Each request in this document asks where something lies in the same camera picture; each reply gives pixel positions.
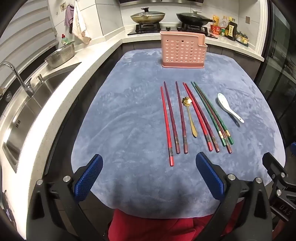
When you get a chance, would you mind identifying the beige wok with glass lid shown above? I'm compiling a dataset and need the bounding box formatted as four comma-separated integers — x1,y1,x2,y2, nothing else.
130,7,166,24

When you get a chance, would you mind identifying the stainless steel colander bowl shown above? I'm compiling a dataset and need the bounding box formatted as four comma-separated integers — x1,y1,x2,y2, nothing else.
44,40,76,69

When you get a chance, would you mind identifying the red chopstick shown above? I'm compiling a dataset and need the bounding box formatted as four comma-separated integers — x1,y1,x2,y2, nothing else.
182,82,213,152
160,86,174,167

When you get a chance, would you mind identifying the gold flower-shaped spoon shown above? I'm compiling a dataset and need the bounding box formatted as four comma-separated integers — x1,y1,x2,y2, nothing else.
182,97,199,138

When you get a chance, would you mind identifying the maroon chopstick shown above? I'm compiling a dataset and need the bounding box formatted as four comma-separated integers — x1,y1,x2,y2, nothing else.
185,83,220,153
195,86,232,154

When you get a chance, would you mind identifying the small spice jar rack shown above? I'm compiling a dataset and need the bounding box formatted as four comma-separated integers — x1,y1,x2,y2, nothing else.
236,31,250,46

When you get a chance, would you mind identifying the black wok with lid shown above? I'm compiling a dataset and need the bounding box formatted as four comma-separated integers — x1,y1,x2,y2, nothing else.
176,10,216,27

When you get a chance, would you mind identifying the glass sliding door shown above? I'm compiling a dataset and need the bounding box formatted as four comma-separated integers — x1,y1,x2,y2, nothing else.
254,0,296,149

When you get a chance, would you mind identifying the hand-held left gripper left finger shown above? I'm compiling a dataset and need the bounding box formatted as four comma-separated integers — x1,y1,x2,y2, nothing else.
26,154,109,241

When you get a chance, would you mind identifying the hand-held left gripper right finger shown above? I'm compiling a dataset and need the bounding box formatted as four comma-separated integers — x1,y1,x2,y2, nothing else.
195,152,273,241

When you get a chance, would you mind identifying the white ceramic spoon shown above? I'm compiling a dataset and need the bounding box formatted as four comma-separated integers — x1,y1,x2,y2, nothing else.
217,93,245,123

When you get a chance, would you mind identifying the steel kitchen faucet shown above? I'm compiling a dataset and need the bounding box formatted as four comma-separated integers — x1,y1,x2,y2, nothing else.
0,61,35,98

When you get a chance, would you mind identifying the green chopstick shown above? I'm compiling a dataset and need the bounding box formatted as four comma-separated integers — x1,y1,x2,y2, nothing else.
194,82,234,145
191,82,226,146

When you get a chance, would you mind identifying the stainless steel sink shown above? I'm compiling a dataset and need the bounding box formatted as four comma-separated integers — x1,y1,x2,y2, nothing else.
2,62,82,173

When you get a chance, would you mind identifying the white hanging towel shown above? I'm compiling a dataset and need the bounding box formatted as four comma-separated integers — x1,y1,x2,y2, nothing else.
72,1,92,44

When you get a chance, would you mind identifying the dark soy sauce bottle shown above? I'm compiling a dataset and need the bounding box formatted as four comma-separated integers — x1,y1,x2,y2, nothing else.
225,22,238,39

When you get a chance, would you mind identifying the person's red clothing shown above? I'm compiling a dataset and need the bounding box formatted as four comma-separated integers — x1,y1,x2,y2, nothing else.
108,204,243,241

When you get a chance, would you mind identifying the blue plush table cloth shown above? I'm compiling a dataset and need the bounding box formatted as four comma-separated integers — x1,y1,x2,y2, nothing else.
70,48,286,219

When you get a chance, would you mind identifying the black gas stove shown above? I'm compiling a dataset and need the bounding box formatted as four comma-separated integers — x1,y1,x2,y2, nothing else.
127,23,219,39

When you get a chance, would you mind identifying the purple chopstick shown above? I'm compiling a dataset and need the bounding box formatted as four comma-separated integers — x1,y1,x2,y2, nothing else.
175,81,188,154
164,81,181,154

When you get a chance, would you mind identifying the white window blind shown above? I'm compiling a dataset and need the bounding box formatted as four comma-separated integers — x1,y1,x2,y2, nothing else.
0,0,58,78

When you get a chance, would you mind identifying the pink perforated utensil holder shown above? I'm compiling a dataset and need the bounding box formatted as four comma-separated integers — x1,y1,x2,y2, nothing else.
160,32,208,69

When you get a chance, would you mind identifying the purple hanging cloth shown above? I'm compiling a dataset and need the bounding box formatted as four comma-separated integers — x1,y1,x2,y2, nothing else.
65,4,75,34

